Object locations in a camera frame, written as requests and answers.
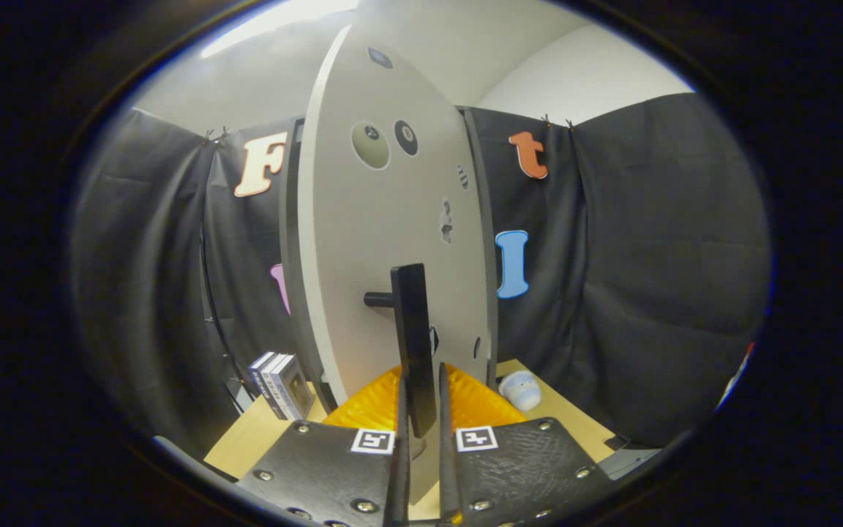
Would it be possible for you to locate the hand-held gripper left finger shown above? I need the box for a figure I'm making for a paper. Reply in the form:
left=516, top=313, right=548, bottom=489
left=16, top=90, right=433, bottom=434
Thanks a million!
left=235, top=364, right=411, bottom=527

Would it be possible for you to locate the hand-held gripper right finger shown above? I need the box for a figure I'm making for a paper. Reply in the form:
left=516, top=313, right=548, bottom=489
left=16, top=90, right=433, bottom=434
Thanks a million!
left=438, top=362, right=616, bottom=526

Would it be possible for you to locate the white blue tube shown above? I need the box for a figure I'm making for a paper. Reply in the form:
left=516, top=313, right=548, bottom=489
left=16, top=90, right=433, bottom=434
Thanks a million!
left=498, top=370, right=543, bottom=412

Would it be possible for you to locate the white cabinet door black handle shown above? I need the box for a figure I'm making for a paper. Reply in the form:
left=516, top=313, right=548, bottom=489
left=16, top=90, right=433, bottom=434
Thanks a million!
left=297, top=24, right=499, bottom=506

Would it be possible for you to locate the grey book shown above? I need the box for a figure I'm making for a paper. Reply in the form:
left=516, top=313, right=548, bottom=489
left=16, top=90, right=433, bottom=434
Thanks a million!
left=275, top=355, right=316, bottom=420

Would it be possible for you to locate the white blue book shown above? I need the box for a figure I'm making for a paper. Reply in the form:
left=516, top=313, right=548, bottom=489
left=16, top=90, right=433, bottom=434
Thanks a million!
left=261, top=354, right=294, bottom=419

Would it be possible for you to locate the grey cabinet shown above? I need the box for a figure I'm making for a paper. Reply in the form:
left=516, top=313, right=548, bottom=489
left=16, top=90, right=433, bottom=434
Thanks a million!
left=279, top=105, right=501, bottom=414

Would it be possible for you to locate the black backdrop cloth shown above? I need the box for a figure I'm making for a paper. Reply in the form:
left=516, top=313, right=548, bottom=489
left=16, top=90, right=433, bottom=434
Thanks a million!
left=70, top=91, right=770, bottom=447

